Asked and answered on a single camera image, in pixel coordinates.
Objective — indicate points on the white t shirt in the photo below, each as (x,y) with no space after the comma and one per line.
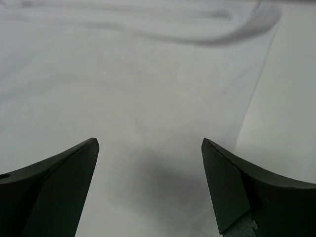
(150,79)

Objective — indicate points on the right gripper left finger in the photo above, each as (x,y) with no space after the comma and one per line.
(46,199)

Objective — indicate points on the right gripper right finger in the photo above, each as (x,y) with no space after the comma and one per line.
(249,201)

